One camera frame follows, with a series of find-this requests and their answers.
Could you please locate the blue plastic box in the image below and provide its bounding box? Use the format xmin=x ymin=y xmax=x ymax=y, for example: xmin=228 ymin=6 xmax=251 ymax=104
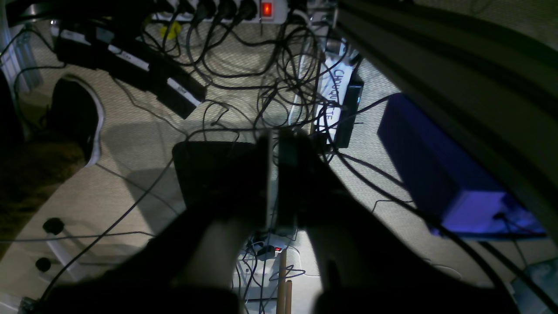
xmin=378 ymin=93 xmax=547 ymax=241

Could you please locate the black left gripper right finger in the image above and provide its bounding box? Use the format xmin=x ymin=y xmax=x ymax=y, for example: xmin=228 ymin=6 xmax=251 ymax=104
xmin=278 ymin=130 xmax=515 ymax=314

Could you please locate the white labelled power strip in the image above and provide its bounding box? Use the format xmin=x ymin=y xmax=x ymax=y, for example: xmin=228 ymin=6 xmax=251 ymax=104
xmin=314 ymin=41 xmax=364 ymax=148

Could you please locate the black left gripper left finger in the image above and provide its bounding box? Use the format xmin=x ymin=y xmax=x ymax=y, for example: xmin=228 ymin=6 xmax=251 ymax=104
xmin=103 ymin=138 xmax=269 ymax=314

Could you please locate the white power strip red switch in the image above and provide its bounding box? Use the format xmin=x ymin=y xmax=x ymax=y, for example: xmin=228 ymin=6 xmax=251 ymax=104
xmin=151 ymin=0 xmax=290 ymax=24

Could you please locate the black power adapter brick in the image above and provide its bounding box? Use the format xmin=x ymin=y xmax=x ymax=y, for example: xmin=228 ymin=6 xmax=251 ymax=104
xmin=50 ymin=20 xmax=207 ymax=119

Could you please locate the black shoe white sole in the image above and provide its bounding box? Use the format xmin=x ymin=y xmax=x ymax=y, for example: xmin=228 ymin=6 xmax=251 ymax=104
xmin=45 ymin=74 xmax=105 ymax=167

